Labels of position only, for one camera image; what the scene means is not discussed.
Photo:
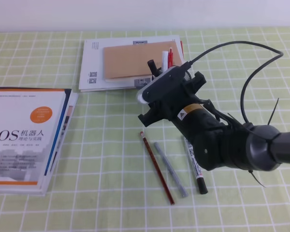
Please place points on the black mesh pen holder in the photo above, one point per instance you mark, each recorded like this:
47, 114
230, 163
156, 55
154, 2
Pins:
186, 76

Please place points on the black marker in holder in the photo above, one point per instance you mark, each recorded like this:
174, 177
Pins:
154, 70

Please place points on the white pen in holder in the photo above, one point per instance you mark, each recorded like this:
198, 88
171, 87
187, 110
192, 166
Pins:
164, 64

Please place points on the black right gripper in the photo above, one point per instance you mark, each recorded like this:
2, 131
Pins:
173, 102

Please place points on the white ROS textbook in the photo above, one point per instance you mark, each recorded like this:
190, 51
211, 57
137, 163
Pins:
31, 125

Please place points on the brown kraft notebook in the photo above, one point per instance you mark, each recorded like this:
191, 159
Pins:
131, 60

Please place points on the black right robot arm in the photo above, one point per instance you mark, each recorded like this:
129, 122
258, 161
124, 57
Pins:
217, 139

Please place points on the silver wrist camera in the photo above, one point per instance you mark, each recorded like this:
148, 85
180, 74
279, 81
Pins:
161, 85

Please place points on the red pen in holder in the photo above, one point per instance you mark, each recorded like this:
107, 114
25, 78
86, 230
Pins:
170, 58

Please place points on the white black whiteboard marker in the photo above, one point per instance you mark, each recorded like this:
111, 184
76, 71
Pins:
197, 171

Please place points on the book under ROS textbook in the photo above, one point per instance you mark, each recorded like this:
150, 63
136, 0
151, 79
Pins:
60, 138

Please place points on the grey plastic pen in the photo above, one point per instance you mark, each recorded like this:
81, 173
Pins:
171, 170

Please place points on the red wooden pencil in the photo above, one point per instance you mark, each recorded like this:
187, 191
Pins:
157, 168

